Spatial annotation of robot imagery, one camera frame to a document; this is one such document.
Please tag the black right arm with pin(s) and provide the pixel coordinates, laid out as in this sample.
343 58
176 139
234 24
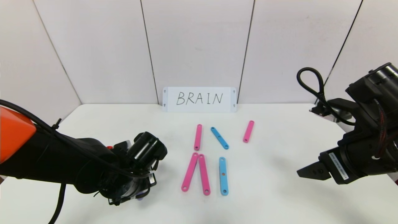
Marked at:
376 118

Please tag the long pink bar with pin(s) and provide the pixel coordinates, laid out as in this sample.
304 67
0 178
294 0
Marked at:
204 174
198 137
190 172

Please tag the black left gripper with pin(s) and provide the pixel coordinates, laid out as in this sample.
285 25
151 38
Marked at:
151 179

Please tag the short pink bar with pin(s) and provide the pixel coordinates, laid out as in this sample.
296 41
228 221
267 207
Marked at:
248 131

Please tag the black and orange left arm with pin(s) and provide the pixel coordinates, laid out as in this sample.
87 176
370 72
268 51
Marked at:
46 158

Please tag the long blue bar orange dot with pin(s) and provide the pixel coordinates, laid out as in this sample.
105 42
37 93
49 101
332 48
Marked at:
224 183

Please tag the short blue bar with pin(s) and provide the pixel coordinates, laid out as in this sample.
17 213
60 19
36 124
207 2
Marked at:
219 137

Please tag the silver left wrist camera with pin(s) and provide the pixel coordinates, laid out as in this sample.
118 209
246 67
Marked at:
124 145

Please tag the white sign card reading BRAIN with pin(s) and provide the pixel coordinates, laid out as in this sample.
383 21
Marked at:
186 107

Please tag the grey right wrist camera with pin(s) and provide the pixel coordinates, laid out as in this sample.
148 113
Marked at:
337 109

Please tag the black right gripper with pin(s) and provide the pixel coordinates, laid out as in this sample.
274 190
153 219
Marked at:
337 165

